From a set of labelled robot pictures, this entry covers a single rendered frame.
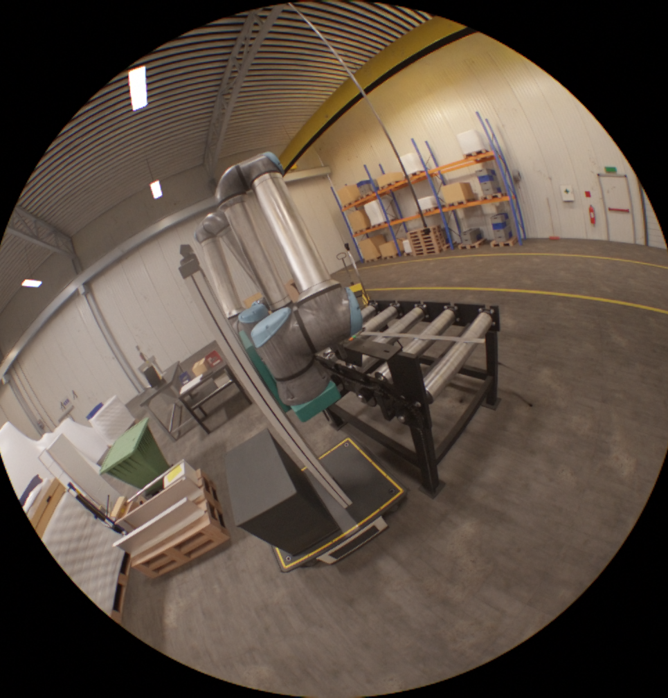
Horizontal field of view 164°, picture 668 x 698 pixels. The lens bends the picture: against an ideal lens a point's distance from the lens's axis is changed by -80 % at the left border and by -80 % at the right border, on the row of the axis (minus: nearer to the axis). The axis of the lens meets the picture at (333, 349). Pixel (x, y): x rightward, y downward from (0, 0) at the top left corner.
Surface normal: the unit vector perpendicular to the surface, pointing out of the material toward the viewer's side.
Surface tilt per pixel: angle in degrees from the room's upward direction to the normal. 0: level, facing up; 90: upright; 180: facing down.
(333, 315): 76
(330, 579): 0
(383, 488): 0
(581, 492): 0
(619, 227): 90
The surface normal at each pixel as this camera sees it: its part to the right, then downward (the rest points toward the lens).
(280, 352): 0.18, 0.36
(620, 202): -0.76, 0.53
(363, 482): -0.37, -0.83
